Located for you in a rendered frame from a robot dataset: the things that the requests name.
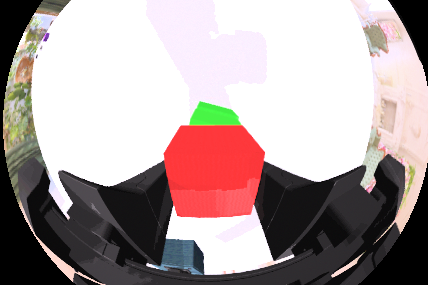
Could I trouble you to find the green block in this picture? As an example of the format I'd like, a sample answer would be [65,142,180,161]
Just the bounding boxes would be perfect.
[195,101,239,119]
[189,109,242,125]

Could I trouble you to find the red block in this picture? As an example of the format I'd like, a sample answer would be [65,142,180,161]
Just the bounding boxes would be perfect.
[163,125,266,218]

